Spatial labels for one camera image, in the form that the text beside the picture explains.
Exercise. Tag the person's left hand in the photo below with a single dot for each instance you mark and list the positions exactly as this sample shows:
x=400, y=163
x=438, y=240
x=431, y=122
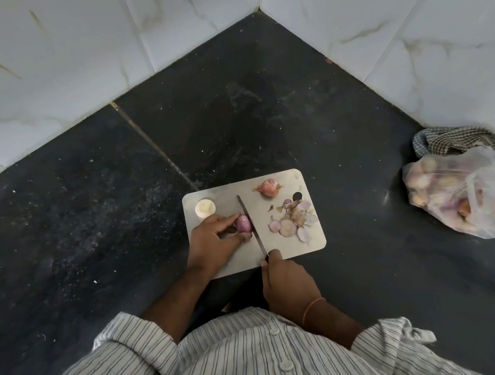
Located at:
x=209, y=245

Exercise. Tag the person's right hand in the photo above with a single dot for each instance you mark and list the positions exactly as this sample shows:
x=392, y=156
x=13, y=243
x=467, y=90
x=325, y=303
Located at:
x=288, y=287

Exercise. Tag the person's right thumb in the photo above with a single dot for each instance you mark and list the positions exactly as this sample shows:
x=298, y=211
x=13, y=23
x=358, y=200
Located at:
x=264, y=265

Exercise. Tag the person's left thumb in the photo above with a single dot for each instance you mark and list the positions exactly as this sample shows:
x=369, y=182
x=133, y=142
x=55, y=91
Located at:
x=240, y=237

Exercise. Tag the peeled purple shallot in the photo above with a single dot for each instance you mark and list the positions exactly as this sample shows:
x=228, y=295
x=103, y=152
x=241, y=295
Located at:
x=244, y=223

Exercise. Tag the kitchen knife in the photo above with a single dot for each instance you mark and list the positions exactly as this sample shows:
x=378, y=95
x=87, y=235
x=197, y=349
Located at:
x=252, y=229

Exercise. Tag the person's right forearm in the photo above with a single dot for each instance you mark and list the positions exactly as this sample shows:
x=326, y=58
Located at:
x=334, y=322

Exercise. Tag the person's left forearm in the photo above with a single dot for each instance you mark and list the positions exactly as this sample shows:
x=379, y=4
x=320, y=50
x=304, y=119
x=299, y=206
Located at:
x=176, y=304

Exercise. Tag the steel cutting board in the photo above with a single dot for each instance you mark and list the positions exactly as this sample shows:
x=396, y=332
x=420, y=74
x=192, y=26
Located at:
x=233, y=258

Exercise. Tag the white peeled shallot half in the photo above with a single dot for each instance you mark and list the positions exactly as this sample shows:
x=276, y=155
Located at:
x=205, y=208

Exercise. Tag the pile of shallot peels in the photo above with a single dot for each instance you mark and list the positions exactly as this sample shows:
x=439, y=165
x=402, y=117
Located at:
x=294, y=224

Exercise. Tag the unpeeled pink shallot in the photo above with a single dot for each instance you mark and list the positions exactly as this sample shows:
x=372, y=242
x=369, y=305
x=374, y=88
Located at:
x=268, y=187

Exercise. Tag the orange wrist thread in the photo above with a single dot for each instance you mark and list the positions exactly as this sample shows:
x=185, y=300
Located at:
x=310, y=308

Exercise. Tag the white striped shirt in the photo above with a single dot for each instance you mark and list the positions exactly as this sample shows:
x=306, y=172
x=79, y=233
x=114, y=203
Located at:
x=205, y=368

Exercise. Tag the heap of small shallots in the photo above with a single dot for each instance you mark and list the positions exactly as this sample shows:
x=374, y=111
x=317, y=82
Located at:
x=434, y=184

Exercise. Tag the clear plastic bag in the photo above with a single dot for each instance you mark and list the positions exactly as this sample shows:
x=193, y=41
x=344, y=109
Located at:
x=474, y=181

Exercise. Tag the checked kitchen cloth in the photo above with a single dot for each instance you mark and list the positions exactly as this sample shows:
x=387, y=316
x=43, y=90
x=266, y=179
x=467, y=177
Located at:
x=455, y=137

